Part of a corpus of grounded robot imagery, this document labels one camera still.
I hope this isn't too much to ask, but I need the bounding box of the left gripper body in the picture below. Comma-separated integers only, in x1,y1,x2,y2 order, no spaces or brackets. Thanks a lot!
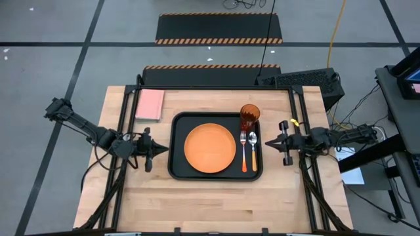
131,127,156,174

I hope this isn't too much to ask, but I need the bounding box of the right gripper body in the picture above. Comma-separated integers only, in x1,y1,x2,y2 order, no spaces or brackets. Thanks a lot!
278,119,312,167

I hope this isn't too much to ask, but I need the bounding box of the spoon with yellow-orange handle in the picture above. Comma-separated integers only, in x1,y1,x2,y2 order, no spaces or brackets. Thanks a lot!
247,131,259,172

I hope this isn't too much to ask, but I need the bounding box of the fork with red-orange handle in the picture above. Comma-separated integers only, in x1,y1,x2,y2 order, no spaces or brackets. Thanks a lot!
240,130,248,174

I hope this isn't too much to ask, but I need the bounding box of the orange translucent faceted cup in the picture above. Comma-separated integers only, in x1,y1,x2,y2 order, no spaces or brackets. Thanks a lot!
240,104,261,132

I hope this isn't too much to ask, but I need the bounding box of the orange round plate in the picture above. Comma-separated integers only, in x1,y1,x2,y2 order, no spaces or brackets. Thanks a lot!
183,123,237,174

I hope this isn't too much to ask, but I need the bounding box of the black rectangular serving tray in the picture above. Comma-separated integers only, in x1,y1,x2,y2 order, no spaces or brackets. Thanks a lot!
167,111,264,182

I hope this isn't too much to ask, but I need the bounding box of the pink notebook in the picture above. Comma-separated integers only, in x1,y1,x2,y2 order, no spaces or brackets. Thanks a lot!
135,88,165,124

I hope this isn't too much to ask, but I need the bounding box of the black computer tower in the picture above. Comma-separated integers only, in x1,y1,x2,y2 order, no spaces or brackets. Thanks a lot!
255,68,346,111

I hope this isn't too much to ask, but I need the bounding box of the white paper sheet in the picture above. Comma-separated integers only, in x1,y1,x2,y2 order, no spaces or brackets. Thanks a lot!
334,146,366,186

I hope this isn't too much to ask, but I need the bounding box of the black desk leg beam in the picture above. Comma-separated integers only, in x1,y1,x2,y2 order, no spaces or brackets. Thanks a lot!
337,133,408,174

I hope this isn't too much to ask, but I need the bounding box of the narrow black striped floor ramp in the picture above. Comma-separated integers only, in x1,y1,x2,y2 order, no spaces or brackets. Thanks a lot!
141,64,282,88

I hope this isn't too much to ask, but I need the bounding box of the grey desk top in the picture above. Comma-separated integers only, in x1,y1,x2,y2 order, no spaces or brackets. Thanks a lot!
375,65,420,155
392,152,420,227

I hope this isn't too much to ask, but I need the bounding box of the black laptop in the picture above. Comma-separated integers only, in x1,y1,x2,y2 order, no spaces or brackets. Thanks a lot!
390,45,420,101

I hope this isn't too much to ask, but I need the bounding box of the large black striped floor ramp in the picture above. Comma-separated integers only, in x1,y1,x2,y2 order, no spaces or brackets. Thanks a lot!
154,12,284,45

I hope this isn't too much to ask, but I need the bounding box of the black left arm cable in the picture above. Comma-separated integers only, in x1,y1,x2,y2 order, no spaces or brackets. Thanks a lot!
80,144,138,194

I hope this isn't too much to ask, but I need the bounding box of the black hanging cable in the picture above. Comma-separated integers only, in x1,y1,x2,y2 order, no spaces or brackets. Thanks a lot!
257,0,276,78

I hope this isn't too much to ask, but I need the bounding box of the yellow hanging cable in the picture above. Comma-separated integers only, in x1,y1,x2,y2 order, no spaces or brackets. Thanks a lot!
326,0,348,132

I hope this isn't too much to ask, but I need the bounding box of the black floor cable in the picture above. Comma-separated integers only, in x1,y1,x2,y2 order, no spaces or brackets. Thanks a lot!
341,183,420,230

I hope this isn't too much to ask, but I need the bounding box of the black cable bundle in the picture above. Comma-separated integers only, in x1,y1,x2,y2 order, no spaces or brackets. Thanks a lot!
222,0,267,10

